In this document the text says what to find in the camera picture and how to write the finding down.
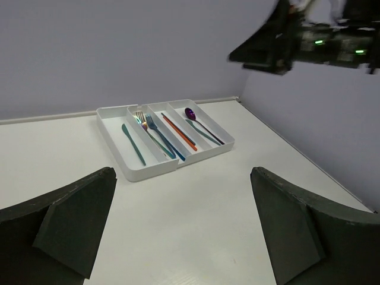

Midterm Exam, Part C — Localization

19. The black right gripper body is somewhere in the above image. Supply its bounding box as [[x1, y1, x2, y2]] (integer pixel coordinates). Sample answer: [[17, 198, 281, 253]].
[[228, 1, 379, 75]]

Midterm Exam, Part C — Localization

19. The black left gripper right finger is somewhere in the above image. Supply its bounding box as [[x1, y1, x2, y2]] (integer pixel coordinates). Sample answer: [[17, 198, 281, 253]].
[[251, 167, 379, 284]]

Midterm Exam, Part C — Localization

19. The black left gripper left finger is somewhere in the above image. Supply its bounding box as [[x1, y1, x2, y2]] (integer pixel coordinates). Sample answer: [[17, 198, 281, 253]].
[[1, 167, 116, 284]]

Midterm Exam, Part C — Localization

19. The purple metal spoon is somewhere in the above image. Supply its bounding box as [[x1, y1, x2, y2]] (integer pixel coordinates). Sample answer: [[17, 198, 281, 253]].
[[185, 107, 224, 145]]

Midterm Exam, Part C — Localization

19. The teal metal spoon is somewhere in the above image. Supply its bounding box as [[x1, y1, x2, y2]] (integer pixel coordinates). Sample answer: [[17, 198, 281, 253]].
[[185, 119, 221, 145]]

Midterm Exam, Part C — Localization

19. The orange chopstick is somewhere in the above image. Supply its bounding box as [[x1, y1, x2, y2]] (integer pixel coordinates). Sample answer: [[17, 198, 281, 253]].
[[161, 113, 198, 151]]

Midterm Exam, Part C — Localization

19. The blue metal fork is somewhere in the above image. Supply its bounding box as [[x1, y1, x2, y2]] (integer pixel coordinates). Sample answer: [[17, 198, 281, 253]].
[[148, 117, 186, 162], [145, 114, 182, 160]]

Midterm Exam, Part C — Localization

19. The iridescent green fork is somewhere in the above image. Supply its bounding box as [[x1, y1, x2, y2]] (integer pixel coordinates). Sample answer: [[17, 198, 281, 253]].
[[133, 110, 176, 159]]

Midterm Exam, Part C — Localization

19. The dark chopstick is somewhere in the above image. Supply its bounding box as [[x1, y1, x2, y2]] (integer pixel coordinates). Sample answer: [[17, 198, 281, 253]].
[[161, 113, 196, 146]]

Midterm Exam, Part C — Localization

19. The white plastic cutlery tray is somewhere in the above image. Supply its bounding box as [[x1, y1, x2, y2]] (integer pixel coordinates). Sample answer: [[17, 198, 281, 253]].
[[97, 100, 235, 182]]

